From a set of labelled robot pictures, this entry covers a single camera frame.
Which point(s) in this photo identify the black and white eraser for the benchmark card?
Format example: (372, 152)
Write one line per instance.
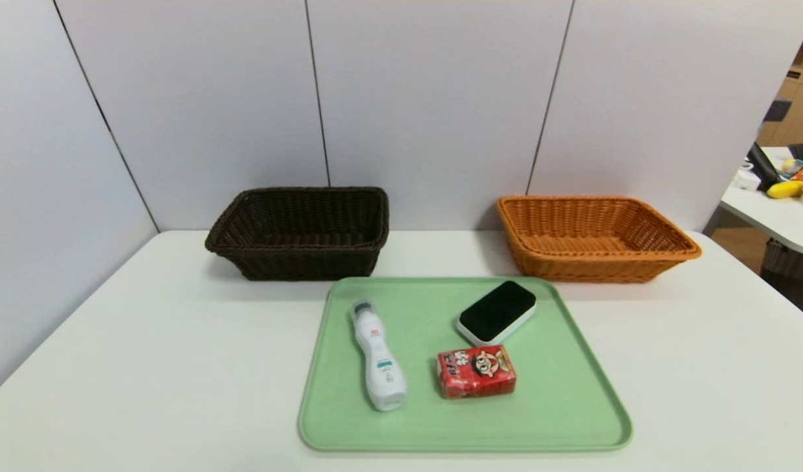
(496, 311)

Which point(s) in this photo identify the white plastic bottle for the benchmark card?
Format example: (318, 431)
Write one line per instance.
(381, 367)

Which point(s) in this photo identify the red snack packet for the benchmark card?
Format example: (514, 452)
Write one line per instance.
(476, 373)

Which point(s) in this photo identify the dark brown wicker basket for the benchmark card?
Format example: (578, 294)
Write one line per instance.
(296, 259)

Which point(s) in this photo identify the orange wicker basket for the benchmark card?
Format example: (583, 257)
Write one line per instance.
(591, 265)

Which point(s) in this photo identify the grey wicker background basket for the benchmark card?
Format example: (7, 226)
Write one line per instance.
(791, 259)

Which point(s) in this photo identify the green plastic tray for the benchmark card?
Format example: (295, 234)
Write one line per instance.
(453, 413)

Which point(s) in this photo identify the white background cup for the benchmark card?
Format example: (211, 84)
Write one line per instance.
(746, 178)

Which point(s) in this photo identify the black slanted background object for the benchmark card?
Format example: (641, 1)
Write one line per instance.
(763, 167)

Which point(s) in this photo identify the white background table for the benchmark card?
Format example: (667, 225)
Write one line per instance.
(781, 219)

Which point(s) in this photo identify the yellow toy banana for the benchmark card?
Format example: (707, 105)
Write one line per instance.
(784, 189)

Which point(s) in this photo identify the dark grey background object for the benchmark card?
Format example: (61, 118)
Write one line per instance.
(777, 109)

